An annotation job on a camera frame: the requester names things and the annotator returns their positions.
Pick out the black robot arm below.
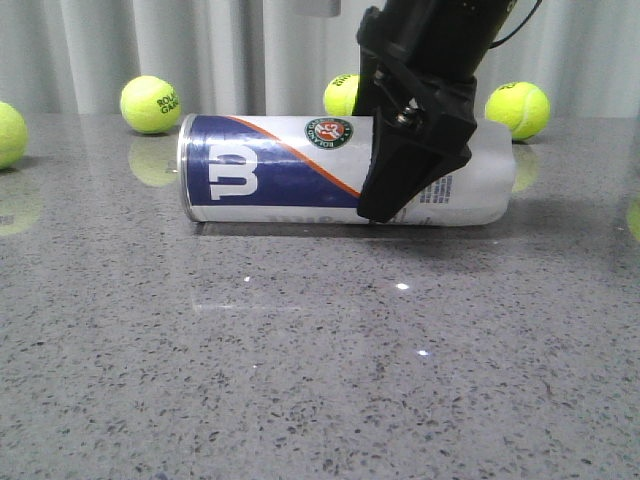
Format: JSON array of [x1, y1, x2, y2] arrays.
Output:
[[353, 1, 512, 222]]

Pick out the white blue tennis ball can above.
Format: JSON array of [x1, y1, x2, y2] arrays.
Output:
[[177, 115, 516, 227]]

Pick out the yellow Roland Garros tennis ball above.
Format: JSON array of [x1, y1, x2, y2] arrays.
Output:
[[120, 75, 181, 134]]

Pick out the grey pleated curtain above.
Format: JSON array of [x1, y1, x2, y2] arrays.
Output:
[[1, 1, 639, 118]]

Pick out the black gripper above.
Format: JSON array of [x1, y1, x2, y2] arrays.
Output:
[[352, 5, 476, 223]]

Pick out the black cable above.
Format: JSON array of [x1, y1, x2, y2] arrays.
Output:
[[488, 0, 544, 50]]

